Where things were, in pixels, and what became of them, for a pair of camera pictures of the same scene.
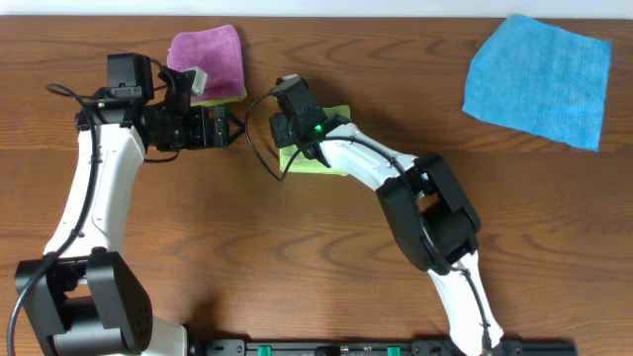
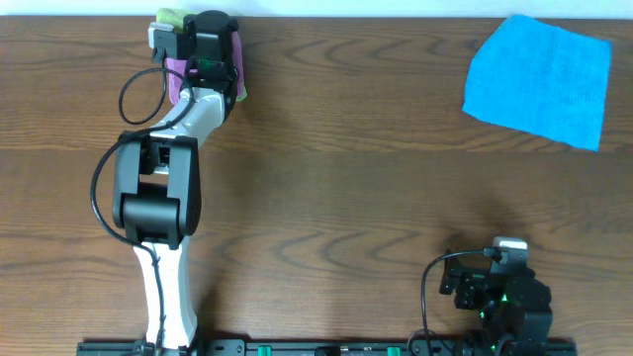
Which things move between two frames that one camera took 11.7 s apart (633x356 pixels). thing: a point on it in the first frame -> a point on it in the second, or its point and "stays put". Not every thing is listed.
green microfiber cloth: [306, 165] -> [173, 16]
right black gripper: [277, 125] -> [471, 280]
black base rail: [488, 346] stays put
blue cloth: [540, 77] stays put
